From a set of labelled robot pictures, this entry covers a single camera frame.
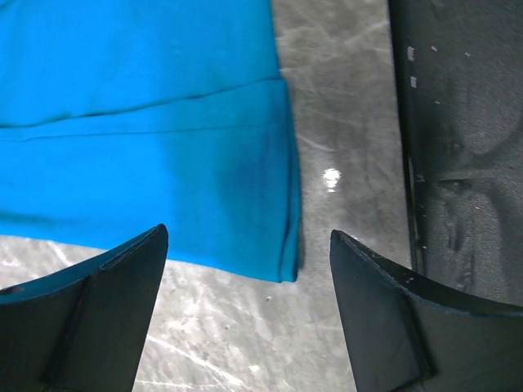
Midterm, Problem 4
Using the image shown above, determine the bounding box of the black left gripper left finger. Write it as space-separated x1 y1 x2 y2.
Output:
1 225 168 391

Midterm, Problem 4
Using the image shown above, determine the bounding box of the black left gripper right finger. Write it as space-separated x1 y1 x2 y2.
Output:
329 230 522 391

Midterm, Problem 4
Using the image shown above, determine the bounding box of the blue t-shirt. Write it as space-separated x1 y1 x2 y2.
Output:
1 1 301 283

